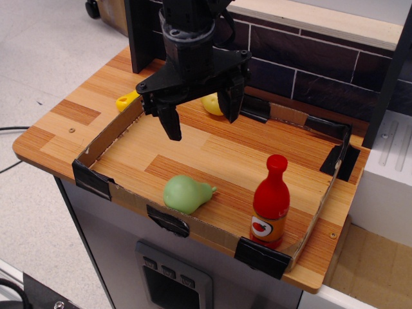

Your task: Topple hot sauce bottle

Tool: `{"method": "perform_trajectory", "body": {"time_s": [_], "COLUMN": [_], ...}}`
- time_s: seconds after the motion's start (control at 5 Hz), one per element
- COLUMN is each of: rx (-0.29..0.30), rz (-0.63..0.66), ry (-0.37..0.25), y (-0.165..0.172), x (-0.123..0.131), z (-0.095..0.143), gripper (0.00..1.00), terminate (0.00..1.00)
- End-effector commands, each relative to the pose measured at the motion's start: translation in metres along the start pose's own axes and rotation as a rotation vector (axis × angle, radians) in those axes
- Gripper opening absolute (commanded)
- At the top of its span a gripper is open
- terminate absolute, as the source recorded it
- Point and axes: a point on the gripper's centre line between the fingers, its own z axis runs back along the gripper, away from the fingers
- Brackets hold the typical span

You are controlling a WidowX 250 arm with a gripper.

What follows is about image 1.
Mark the yellow handled toy knife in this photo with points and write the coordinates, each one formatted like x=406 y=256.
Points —
x=125 y=100

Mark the black vertical post right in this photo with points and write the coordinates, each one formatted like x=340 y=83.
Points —
x=400 y=55

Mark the black vertical post left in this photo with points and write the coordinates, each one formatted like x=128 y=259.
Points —
x=146 y=41

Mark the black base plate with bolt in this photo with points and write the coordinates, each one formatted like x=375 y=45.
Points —
x=41 y=296

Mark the green toy pear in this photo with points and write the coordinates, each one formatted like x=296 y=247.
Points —
x=186 y=195

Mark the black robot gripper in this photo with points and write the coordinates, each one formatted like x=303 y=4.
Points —
x=196 y=65

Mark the grey oven control panel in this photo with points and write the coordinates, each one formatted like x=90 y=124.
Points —
x=171 y=283

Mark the black caster wheel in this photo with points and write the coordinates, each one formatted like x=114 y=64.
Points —
x=92 y=9

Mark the white toy sink counter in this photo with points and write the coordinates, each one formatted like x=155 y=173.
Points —
x=382 y=202

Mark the black vertical post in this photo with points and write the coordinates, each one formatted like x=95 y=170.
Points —
x=400 y=55
x=146 y=41

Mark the red hot sauce bottle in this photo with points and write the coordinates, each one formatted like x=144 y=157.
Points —
x=271 y=204

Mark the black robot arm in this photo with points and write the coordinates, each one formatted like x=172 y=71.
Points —
x=194 y=65

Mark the wooden shelf ledge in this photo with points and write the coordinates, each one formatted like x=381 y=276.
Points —
x=354 y=28

